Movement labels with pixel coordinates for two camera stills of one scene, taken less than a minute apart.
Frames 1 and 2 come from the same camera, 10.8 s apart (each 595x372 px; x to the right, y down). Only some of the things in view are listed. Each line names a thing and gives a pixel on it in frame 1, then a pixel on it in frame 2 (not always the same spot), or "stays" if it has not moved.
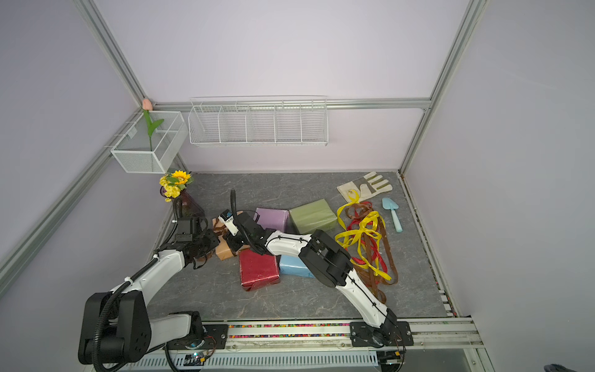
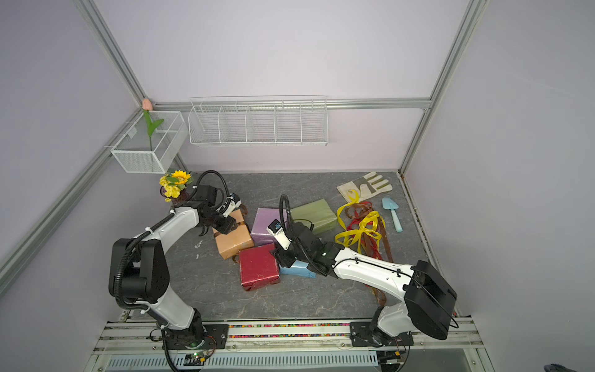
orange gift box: [223, 250] stays
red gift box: [258, 271] stays
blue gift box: [294, 266] stays
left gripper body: [206, 242] → [219, 222]
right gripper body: [235, 240] → [285, 257]
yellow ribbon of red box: [355, 198] stays
